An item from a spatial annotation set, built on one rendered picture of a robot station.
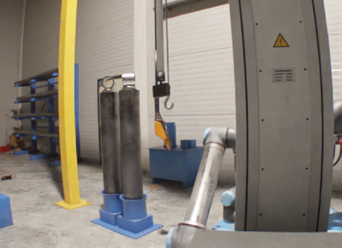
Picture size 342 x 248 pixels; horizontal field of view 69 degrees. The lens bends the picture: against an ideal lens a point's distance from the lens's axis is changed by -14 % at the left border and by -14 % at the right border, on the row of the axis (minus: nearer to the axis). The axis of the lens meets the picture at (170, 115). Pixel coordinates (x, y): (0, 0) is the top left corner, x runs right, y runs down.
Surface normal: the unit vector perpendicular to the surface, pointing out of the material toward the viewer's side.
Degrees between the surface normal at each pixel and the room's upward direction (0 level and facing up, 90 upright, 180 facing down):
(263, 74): 90
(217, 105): 90
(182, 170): 90
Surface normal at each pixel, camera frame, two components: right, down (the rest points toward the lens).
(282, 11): -0.34, 0.02
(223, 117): -0.62, 0.03
